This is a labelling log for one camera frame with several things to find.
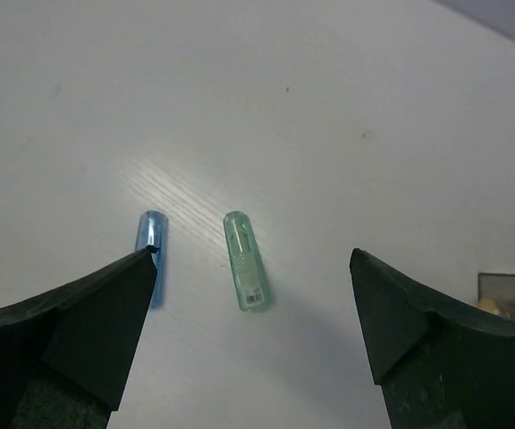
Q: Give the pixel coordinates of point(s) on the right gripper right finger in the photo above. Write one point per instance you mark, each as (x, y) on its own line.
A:
(440, 362)

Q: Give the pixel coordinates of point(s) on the green correction tape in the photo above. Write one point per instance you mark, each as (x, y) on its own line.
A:
(248, 272)

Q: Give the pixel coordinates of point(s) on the back transparent brown tray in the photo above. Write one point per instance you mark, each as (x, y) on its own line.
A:
(496, 294)

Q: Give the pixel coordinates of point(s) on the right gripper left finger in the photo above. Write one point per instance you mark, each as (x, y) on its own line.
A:
(66, 354)

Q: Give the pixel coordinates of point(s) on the blue correction tape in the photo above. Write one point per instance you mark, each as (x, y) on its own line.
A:
(153, 232)

